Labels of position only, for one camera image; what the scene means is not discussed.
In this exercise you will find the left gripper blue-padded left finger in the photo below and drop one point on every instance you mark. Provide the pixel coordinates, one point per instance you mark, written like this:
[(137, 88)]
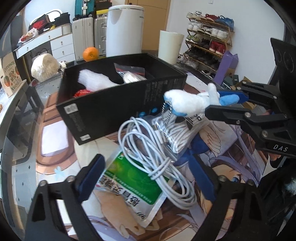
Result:
[(44, 221)]

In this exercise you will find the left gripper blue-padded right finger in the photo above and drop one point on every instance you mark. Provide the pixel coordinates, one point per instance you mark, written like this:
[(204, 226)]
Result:
[(248, 218)]

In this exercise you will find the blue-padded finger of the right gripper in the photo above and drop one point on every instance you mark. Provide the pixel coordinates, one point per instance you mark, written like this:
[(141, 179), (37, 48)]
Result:
[(245, 118), (256, 93)]

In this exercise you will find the white blue plush toy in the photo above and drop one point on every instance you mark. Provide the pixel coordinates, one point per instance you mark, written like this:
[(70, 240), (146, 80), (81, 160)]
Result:
[(187, 105)]

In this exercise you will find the green medicine granule packet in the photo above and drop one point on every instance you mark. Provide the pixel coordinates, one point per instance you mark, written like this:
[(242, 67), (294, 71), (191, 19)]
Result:
[(139, 192)]

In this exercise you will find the bagged white adidas socks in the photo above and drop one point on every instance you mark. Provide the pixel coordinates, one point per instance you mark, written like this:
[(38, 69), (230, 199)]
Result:
[(177, 132)]

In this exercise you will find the red snack packet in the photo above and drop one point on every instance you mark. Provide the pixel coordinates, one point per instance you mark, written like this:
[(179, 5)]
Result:
[(82, 92)]

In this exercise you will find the bagged cream cotton pads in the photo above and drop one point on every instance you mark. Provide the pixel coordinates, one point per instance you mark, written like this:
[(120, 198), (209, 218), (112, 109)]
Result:
[(130, 74)]

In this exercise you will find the white foam wrap piece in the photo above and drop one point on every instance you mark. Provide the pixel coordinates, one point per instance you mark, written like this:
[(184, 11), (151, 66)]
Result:
[(94, 81)]

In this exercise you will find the anime print desk mat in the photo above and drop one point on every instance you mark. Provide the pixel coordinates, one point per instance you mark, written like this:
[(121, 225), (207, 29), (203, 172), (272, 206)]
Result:
[(225, 148)]

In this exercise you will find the purple yoga mat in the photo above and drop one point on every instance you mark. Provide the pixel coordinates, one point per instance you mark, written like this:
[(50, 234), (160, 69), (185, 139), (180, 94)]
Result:
[(227, 66)]

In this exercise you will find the shoe rack with shoes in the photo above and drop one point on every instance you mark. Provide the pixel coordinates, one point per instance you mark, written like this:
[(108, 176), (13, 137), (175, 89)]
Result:
[(209, 37)]

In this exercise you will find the cream tumbler cup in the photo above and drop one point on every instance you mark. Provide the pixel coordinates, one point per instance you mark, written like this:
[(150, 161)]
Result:
[(169, 46)]

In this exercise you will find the wooden door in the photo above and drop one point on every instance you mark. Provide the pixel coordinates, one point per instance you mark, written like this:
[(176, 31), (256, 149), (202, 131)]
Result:
[(155, 20)]

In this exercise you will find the black storage box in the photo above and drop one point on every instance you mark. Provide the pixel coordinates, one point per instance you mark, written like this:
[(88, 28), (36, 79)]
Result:
[(101, 113)]

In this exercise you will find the fruit carton box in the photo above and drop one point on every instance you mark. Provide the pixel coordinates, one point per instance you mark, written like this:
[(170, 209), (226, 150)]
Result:
[(10, 76)]

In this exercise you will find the wrapped white cabbage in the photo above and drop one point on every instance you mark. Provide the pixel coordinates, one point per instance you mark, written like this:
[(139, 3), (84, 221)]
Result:
[(44, 67)]

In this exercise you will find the large white cylindrical appliance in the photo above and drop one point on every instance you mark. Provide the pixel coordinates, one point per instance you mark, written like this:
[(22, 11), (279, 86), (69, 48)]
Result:
[(124, 30)]

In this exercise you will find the orange fruit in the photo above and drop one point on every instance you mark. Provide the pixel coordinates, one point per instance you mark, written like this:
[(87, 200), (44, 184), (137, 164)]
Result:
[(90, 54)]

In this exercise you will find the silver suitcase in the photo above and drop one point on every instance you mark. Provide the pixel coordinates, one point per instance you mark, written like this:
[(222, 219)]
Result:
[(100, 26)]

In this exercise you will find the white desk with drawers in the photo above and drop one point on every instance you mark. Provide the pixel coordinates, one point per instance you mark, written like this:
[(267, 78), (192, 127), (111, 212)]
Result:
[(58, 41)]

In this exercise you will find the black yellow boxes stack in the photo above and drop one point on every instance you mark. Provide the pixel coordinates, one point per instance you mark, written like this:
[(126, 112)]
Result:
[(101, 6)]

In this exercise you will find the white suitcase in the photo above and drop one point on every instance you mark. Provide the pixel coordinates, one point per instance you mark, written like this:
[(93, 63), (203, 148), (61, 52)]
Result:
[(83, 36)]

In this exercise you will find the teal suitcase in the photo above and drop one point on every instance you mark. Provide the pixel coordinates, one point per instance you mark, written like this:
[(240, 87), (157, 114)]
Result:
[(84, 8)]

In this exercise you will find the white handled knife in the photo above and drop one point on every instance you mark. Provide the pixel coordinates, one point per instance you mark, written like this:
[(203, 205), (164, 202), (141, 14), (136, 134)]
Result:
[(62, 64)]

